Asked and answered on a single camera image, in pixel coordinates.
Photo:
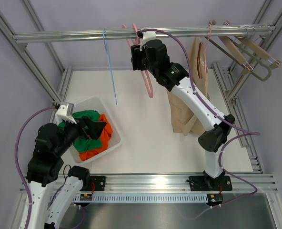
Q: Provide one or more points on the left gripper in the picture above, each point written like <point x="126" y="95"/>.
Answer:
<point x="95" y="128"/>

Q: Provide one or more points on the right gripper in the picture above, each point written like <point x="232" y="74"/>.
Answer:
<point x="136" y="55"/>

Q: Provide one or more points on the orange t shirt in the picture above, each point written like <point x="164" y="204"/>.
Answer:
<point x="104" y="138"/>

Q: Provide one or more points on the green t shirt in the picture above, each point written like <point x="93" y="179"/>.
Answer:
<point x="82" y="145"/>

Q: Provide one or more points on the pink hanger with green shirt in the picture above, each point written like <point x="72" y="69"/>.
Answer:
<point x="144" y="74"/>

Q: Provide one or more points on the light blue wire hanger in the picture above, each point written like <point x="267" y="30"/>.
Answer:
<point x="109" y="63"/>

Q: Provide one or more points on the pink hanger with beige shirt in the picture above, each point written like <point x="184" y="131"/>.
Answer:
<point x="206" y="47"/>

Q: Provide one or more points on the beige t shirt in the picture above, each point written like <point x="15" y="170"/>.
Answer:
<point x="183" y="120"/>

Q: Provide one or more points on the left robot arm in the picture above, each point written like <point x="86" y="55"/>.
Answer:
<point x="41" y="211"/>

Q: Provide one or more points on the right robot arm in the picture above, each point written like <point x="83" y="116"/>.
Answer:
<point x="153" y="57"/>

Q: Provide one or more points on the wooden hanger left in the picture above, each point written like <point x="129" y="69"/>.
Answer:
<point x="234" y="52"/>

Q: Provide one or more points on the wooden hanger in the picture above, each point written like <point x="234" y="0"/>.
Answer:
<point x="259" y="51"/>
<point x="234" y="52"/>

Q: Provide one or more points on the grey plastic hanger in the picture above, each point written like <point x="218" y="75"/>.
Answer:
<point x="256" y="60"/>

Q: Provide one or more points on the wooden hanger right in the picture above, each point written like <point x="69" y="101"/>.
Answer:
<point x="259" y="51"/>

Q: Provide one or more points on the white plastic basket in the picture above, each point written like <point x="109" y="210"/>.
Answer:
<point x="96" y="104"/>

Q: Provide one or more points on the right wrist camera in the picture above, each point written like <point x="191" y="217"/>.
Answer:
<point x="147" y="35"/>

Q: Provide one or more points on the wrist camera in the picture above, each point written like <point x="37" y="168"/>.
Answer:
<point x="147" y="35"/>
<point x="64" y="113"/>

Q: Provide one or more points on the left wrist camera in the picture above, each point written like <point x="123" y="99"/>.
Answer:
<point x="64" y="113"/>

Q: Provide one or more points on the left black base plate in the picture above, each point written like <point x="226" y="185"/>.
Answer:
<point x="97" y="183"/>

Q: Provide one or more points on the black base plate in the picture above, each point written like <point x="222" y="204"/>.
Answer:
<point x="97" y="183"/>
<point x="198" y="183"/>

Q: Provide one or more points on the aluminium hanging rail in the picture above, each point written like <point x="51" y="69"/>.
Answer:
<point x="118" y="34"/>

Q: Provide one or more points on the white slotted cable duct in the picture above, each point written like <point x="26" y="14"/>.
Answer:
<point x="142" y="198"/>

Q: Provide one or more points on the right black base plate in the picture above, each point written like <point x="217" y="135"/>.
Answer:
<point x="198" y="183"/>

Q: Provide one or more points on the front aluminium rail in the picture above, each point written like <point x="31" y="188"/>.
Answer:
<point x="175" y="183"/>

